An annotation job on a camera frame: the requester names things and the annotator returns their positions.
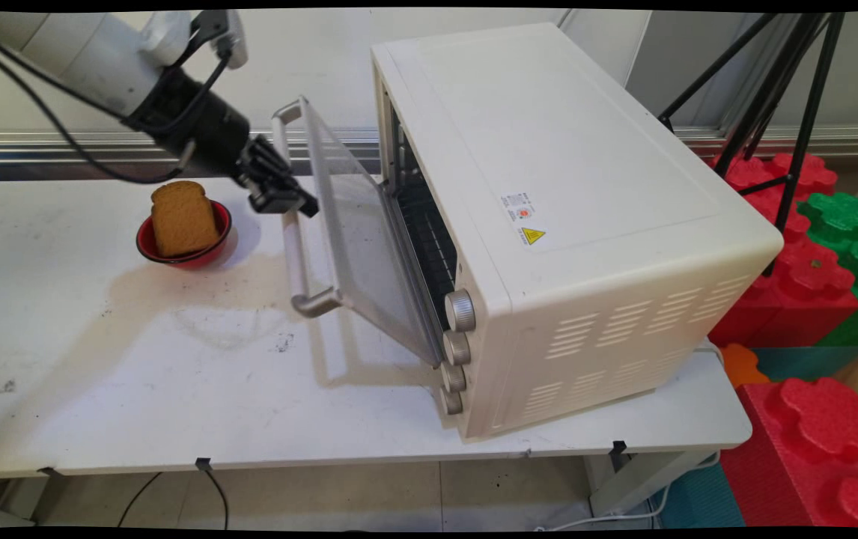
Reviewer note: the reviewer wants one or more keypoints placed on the black tripod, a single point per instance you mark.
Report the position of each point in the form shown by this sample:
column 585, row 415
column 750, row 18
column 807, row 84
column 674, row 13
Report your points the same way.
column 811, row 105

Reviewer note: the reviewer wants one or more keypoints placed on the green foam block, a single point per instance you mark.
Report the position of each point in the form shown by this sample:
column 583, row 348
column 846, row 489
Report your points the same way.
column 844, row 217

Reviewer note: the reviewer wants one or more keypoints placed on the brown bread slice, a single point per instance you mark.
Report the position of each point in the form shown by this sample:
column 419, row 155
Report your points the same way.
column 184, row 218

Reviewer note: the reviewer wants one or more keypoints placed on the white toaster oven body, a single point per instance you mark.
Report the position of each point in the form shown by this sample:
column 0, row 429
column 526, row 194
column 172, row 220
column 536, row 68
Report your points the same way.
column 586, row 187

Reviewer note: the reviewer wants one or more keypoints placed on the large red foam block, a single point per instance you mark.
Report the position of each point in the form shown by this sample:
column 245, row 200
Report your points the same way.
column 811, row 449

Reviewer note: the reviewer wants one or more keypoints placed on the teal foam mat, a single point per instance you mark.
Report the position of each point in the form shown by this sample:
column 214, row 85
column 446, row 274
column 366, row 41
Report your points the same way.
column 698, row 498
column 803, row 363

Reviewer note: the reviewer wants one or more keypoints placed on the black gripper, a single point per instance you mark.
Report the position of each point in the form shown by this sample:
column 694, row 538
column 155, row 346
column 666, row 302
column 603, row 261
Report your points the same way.
column 197, row 123

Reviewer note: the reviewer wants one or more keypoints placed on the red bowl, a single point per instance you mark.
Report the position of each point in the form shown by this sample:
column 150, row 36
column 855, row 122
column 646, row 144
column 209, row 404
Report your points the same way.
column 148, row 247

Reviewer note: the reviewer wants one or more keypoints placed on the aluminium wall rail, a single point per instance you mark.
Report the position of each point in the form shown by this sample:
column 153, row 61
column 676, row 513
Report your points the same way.
column 25, row 146

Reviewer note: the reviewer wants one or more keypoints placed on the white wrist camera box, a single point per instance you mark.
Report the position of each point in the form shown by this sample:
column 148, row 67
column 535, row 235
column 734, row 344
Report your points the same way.
column 234, row 41

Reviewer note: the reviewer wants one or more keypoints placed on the large silver oven knob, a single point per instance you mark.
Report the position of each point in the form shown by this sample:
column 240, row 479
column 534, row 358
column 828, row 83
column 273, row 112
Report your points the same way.
column 460, row 310

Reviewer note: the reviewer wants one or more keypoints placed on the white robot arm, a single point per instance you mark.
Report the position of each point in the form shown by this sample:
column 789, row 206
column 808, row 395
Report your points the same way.
column 77, row 52

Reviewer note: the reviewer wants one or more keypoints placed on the orange foam piece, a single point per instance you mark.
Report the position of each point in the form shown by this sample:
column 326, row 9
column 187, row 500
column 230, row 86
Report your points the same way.
column 742, row 365

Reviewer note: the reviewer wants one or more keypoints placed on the white table leg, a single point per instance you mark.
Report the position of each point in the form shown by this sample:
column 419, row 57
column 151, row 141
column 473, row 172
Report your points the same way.
column 631, row 483
column 25, row 498

